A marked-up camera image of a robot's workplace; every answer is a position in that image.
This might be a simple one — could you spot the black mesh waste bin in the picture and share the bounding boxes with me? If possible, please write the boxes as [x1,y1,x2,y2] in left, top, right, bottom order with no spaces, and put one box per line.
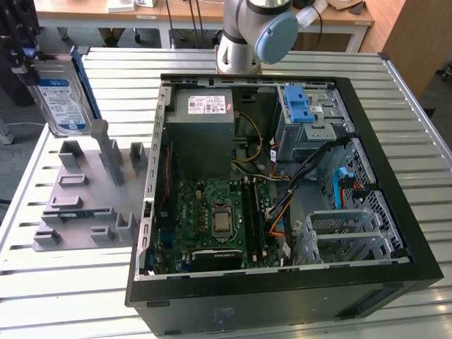
[0,70,38,107]

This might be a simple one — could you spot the black cable bundle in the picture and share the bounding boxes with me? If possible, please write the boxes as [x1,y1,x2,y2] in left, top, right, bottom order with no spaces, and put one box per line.
[266,136,354,218]

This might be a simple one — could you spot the grey parts rack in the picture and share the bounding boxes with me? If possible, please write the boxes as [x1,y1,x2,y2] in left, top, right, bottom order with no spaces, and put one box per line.
[32,119,153,252]

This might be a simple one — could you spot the black graphics card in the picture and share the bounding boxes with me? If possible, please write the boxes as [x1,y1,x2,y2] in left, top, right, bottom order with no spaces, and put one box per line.
[190,249,244,273]

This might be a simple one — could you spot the blue plastic drive latch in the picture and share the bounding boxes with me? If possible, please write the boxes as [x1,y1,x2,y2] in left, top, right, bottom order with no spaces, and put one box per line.
[283,84,316,124]

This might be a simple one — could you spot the grey power supply unit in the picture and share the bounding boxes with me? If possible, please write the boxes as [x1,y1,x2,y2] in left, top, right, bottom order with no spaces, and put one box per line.
[165,88,237,181]

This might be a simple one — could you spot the hard disk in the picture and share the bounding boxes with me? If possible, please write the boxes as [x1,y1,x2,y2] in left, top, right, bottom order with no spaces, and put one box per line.
[26,45,104,138]

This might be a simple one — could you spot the silver CPU in socket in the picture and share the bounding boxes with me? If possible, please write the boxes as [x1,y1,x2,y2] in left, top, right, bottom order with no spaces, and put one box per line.
[210,203,238,243]

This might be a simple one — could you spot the metal optical drive cage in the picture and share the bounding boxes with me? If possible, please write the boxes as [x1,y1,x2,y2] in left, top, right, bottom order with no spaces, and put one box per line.
[275,84,356,163]

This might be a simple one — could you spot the grey metal floor foot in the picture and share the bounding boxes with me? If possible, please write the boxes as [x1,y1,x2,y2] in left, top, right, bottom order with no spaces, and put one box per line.
[0,118,16,145]

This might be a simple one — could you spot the green motherboard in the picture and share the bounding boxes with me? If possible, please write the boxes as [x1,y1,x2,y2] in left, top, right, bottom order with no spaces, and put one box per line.
[155,178,283,275]

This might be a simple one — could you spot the metal disk bay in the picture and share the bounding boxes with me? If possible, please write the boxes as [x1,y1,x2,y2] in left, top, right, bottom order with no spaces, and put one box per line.
[295,208,403,266]

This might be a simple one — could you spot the black power wire connector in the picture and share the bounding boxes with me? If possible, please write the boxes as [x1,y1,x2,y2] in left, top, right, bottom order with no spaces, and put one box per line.
[340,178,377,202]

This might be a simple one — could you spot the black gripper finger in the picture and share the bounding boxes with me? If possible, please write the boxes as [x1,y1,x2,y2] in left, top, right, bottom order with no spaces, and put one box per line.
[0,0,22,77]
[20,0,40,85]

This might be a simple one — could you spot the wooden desk white frame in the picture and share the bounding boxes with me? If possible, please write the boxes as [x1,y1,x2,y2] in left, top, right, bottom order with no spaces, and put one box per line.
[35,0,163,49]
[158,0,375,54]

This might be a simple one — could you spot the black open PC case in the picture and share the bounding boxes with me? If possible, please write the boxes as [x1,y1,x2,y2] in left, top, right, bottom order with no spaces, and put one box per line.
[124,73,445,336]

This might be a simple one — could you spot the blue data wire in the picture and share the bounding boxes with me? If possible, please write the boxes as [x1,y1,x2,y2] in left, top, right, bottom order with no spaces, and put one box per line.
[333,167,350,210]

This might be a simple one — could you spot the green RAM stick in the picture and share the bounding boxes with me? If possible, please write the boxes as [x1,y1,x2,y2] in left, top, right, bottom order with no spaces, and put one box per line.
[58,210,96,222]

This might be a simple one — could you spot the orange wires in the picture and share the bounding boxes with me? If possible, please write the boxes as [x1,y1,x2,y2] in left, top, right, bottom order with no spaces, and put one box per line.
[269,208,289,241]

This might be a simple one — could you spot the black RAM stick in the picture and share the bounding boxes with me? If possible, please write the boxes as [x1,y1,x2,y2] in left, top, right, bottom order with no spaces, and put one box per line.
[254,182,268,258]

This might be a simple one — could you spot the thin red wire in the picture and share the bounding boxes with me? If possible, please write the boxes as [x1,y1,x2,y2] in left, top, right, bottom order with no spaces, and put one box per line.
[158,143,172,216]

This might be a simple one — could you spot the brown cardboard piece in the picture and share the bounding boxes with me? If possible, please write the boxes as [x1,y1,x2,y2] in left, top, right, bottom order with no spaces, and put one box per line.
[326,0,364,15]

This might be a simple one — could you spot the yellow wire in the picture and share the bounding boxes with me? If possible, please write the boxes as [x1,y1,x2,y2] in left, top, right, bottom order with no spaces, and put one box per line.
[231,112,264,164]

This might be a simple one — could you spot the wooden cabinet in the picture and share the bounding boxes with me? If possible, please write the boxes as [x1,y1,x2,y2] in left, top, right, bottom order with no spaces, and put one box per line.
[359,0,452,100]

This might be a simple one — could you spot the white box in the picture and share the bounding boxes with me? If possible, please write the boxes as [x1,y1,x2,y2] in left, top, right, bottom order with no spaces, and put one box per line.
[107,0,137,13]

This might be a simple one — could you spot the black chair base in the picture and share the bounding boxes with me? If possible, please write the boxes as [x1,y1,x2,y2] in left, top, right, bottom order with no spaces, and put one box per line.
[436,61,452,84]

